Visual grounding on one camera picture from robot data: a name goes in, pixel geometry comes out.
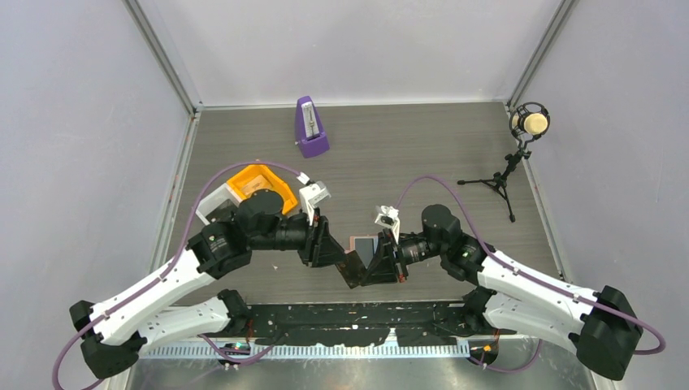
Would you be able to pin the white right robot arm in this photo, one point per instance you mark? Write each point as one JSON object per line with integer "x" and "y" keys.
{"x": 597, "y": 327}

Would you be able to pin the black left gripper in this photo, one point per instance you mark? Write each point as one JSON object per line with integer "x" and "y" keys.
{"x": 322, "y": 249}

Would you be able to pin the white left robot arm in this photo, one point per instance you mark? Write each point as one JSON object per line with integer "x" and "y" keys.
{"x": 116, "y": 332}

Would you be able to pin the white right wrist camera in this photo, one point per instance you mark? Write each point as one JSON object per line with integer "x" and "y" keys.
{"x": 387, "y": 217}

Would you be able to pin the purple metronome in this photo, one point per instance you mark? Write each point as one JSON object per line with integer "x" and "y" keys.
{"x": 310, "y": 136}

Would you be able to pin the white plastic bin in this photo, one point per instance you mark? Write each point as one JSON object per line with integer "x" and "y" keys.
{"x": 215, "y": 200}

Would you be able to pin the black microphone tripod stand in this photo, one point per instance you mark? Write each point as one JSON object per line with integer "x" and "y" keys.
{"x": 498, "y": 182}

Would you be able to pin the orange leather card holder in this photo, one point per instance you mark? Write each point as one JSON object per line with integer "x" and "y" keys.
{"x": 378, "y": 254}

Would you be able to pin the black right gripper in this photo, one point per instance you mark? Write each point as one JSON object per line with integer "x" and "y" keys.
{"x": 385, "y": 268}

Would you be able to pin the beige foam microphone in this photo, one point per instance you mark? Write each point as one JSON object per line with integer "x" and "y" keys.
{"x": 529, "y": 119}

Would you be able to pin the card in yellow bin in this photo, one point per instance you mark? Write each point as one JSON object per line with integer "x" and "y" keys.
{"x": 258, "y": 182}

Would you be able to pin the yellow plastic bin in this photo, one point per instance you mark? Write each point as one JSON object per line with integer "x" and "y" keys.
{"x": 277, "y": 185}

